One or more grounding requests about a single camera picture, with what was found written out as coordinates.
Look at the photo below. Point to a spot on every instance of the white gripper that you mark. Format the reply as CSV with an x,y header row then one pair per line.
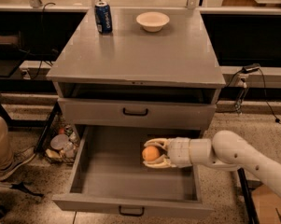
x,y
179,152

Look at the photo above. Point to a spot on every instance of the orange fruit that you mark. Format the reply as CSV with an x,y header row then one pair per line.
x,y
150,153

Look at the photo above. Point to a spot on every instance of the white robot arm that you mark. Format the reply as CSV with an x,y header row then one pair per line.
x,y
225,151

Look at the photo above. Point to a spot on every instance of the open grey middle drawer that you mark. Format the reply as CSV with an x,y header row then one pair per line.
x,y
108,176

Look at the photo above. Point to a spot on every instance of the grey drawer cabinet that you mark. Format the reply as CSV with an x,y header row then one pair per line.
x,y
175,65

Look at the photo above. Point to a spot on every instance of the closed grey top drawer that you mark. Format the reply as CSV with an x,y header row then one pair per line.
x,y
137,114

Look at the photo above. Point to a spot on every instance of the cardboard box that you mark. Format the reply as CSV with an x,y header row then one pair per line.
x,y
267,204

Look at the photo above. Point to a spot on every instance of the white bowl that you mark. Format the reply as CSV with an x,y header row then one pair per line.
x,y
152,21

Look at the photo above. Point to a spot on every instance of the grey sneaker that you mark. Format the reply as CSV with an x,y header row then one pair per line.
x,y
11,164

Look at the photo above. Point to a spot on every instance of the blue soda can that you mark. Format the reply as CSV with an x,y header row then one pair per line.
x,y
103,17

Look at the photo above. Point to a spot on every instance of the wire basket of items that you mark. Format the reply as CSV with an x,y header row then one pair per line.
x,y
63,146

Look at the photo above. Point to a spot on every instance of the black metal frame bar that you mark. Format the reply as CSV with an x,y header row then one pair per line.
x,y
250,207

